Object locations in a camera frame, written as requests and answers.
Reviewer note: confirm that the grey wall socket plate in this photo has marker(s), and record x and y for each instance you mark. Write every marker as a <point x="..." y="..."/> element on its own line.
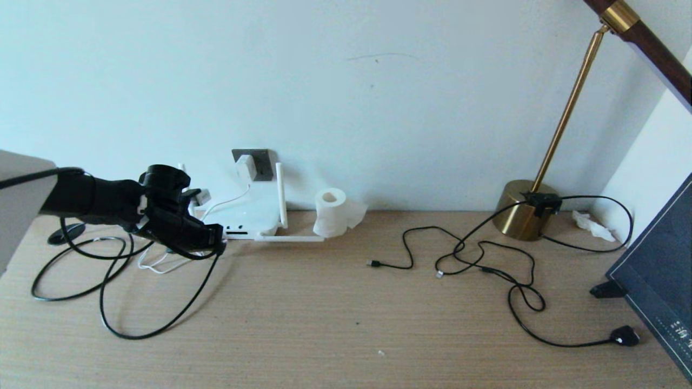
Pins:
<point x="264" y="162"/>

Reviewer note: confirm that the white router with antennas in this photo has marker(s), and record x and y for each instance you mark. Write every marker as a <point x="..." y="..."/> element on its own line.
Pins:
<point x="259" y="213"/>

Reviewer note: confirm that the white toilet paper roll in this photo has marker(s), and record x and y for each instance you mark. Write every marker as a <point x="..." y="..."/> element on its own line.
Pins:
<point x="331" y="213"/>

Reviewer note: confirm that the brass desk lamp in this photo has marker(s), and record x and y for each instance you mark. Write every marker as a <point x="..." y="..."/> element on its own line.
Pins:
<point x="516" y="216"/>

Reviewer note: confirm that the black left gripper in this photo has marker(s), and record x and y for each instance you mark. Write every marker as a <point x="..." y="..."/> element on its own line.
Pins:
<point x="173" y="216"/>

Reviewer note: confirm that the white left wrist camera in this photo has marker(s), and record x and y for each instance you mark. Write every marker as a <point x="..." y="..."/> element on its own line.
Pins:
<point x="203" y="197"/>

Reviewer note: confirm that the crumpled white tissue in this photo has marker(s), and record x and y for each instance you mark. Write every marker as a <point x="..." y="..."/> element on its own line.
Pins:
<point x="594" y="227"/>

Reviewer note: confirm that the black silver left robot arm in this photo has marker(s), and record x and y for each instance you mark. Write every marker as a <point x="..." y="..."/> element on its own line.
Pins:
<point x="27" y="200"/>

